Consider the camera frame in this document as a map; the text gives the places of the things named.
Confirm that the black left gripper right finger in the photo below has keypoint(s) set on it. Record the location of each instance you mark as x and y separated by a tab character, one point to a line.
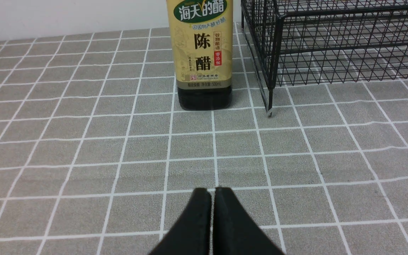
234	231

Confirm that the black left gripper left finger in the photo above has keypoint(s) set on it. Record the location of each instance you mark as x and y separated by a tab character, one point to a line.
190	235

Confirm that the dark vinegar bottle yellow label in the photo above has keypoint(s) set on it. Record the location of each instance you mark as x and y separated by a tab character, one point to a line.
202	46

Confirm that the grey grid-pattern tablecloth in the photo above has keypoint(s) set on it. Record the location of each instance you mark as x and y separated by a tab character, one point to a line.
98	158

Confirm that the black wire mesh shelf rack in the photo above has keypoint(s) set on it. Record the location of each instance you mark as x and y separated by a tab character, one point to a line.
302	42

